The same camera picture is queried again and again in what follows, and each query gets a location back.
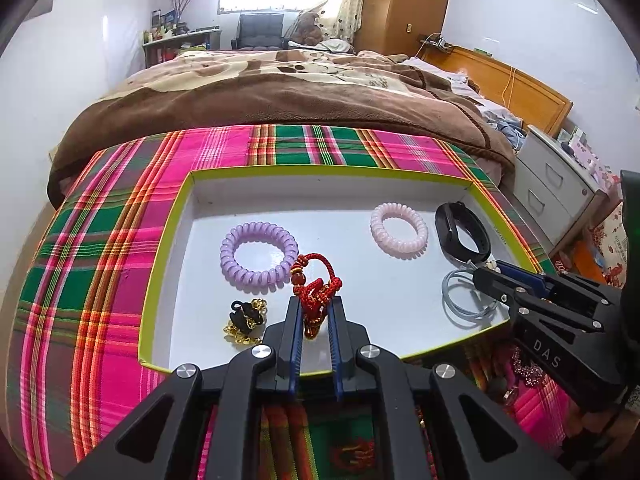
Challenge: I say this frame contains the grey thin hair ring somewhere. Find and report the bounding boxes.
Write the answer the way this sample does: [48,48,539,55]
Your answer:
[441,260,501,330]

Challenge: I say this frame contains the purple spiral hair tie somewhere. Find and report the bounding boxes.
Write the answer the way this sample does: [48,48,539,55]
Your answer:
[220,221,300,288]

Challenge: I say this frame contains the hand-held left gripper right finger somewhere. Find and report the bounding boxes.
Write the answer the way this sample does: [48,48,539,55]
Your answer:
[327,296,576,480]

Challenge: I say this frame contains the wooden wardrobe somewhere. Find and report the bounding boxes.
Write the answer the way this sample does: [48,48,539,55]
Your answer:
[352,0,457,57]

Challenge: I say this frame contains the pink spiral hair tie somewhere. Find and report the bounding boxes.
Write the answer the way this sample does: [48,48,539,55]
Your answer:
[370,202,429,259]

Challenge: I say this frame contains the brown teddy bear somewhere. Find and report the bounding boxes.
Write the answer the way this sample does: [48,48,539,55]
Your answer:
[289,11,325,47]

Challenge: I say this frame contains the yellow cardboard box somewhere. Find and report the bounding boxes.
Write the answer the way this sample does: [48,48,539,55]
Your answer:
[137,165,551,376]

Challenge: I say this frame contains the red knotted cord bracelet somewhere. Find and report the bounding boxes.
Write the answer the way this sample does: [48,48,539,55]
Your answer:
[291,252,346,341]

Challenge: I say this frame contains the dark green cloth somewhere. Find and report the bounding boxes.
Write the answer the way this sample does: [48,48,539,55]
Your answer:
[620,170,640,291]

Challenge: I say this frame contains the purple crystal hair ornament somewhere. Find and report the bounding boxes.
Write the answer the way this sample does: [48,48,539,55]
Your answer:
[507,345,546,386]

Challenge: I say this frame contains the dark armchair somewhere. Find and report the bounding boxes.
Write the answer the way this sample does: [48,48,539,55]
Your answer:
[232,12,288,52]

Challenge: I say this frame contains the black hair tie gold bells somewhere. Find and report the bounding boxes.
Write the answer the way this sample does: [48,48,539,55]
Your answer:
[222,298,268,346]

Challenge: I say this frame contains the black smart wristband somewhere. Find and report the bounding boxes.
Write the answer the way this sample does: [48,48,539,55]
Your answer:
[435,201,493,262]

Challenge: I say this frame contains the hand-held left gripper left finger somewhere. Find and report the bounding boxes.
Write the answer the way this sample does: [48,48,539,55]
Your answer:
[65,296,306,480]

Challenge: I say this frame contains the brown printed blanket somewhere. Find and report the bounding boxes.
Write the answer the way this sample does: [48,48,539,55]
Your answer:
[47,47,518,211]

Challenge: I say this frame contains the cluttered desk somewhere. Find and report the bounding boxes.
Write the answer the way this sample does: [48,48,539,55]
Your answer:
[141,27,223,68]

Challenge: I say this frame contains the wooden headboard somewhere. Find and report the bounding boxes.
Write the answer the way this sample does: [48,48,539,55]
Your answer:
[425,45,574,136]

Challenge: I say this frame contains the white drawer nightstand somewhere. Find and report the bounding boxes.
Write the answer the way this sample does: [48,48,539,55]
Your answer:
[512,125,618,261]

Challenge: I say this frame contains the plaid cloth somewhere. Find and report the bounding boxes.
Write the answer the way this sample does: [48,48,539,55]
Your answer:
[6,125,596,480]

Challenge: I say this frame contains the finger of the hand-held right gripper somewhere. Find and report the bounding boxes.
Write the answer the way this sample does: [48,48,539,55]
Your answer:
[472,266,531,311]
[492,260,556,301]

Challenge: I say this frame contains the red braided bracelet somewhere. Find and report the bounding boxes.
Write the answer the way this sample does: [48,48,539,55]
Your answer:
[330,437,378,471]

